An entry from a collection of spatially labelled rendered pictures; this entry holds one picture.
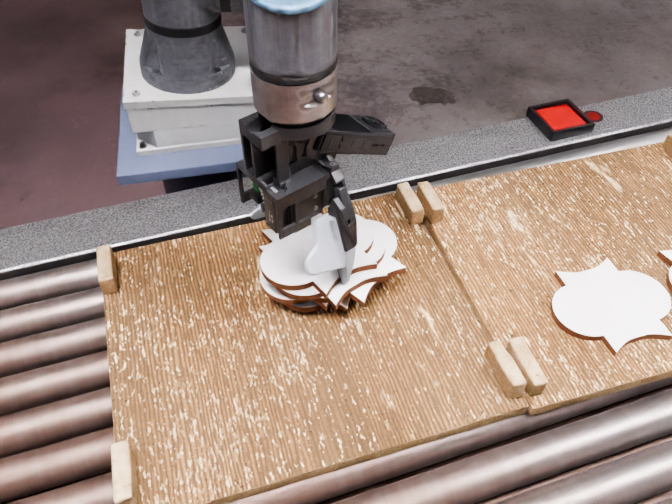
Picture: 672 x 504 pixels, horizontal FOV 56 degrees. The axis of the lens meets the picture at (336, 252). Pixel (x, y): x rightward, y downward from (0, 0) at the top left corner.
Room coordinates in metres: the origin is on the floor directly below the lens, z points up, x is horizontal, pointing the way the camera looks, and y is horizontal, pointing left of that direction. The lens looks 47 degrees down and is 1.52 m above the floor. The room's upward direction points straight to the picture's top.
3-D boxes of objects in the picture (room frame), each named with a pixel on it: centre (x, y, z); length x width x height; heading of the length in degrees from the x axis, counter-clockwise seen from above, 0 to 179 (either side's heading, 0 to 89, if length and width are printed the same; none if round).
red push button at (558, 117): (0.85, -0.36, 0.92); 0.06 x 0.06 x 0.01; 19
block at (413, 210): (0.62, -0.10, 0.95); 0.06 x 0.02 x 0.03; 17
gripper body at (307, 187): (0.48, 0.04, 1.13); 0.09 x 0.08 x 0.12; 129
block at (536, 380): (0.37, -0.20, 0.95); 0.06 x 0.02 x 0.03; 16
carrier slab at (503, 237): (0.55, -0.35, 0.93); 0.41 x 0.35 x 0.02; 106
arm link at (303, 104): (0.48, 0.03, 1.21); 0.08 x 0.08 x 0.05
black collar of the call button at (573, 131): (0.85, -0.36, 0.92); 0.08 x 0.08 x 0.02; 19
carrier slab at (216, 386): (0.44, 0.05, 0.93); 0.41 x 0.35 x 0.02; 107
